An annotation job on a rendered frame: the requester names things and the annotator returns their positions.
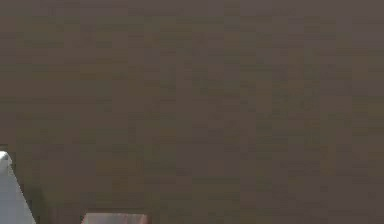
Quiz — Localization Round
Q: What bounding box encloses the reddish brown box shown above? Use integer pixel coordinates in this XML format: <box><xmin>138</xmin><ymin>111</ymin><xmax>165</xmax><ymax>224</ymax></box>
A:
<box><xmin>80</xmin><ymin>212</ymin><xmax>150</xmax><ymax>224</ymax></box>

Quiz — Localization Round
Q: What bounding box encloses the white furniture corner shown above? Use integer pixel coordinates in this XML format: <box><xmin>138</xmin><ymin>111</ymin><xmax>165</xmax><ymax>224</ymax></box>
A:
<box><xmin>0</xmin><ymin>150</ymin><xmax>37</xmax><ymax>224</ymax></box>

